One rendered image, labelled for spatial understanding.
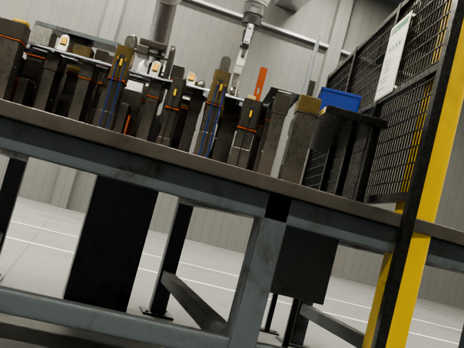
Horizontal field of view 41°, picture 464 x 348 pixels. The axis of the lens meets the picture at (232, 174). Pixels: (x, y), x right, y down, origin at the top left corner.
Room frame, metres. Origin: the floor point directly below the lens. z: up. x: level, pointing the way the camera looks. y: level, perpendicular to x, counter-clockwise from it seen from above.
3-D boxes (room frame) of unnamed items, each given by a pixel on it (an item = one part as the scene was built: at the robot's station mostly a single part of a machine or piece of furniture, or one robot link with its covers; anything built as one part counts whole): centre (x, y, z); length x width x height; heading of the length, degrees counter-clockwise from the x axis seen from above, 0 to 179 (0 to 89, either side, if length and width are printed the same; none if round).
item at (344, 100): (2.54, -0.35, 1.09); 0.30 x 0.17 x 0.13; 176
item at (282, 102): (1.97, -0.10, 0.84); 0.05 x 0.05 x 0.29; 3
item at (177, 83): (2.15, 0.26, 0.84); 0.10 x 0.05 x 0.29; 3
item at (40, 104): (2.31, 0.75, 0.84); 0.12 x 0.05 x 0.29; 3
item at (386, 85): (2.27, -0.48, 1.30); 0.23 x 0.02 x 0.31; 3
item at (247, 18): (2.34, 0.08, 1.29); 0.08 x 0.07 x 0.09; 3
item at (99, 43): (2.64, 0.79, 1.16); 0.37 x 0.14 x 0.02; 93
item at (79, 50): (2.48, 0.71, 0.89); 0.12 x 0.08 x 0.38; 3
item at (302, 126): (2.22, -0.20, 0.88); 0.08 x 0.08 x 0.36; 3
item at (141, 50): (2.53, 0.45, 0.94); 0.18 x 0.13 x 0.49; 93
